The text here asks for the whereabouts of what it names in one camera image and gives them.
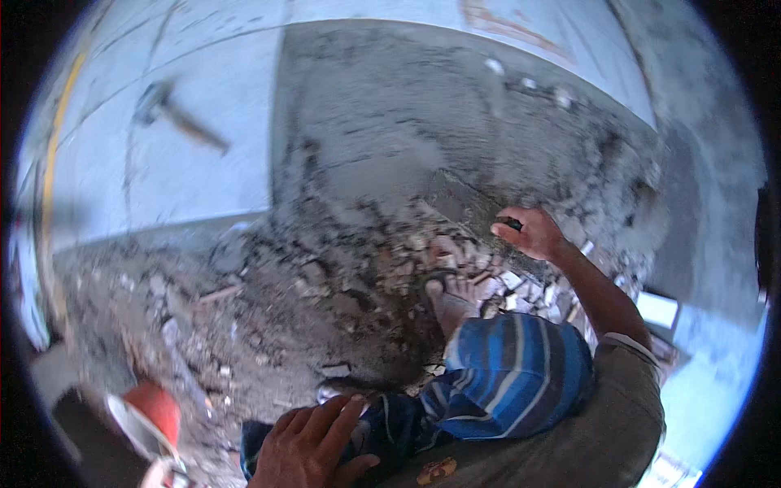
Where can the heap of brick rubble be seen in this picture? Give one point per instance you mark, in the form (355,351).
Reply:
(366,274)

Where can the person's body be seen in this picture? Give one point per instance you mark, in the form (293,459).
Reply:
(579,439)

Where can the grey plastering trowel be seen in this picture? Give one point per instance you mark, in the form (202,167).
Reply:
(464,201)

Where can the person's left hand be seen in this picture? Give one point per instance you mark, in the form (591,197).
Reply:
(305,448)

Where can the red mortar pan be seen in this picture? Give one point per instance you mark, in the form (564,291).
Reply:
(149,418)

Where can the white tile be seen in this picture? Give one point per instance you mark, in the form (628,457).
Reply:
(657,309)

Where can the person's right hand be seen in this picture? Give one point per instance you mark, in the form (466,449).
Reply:
(536,236)

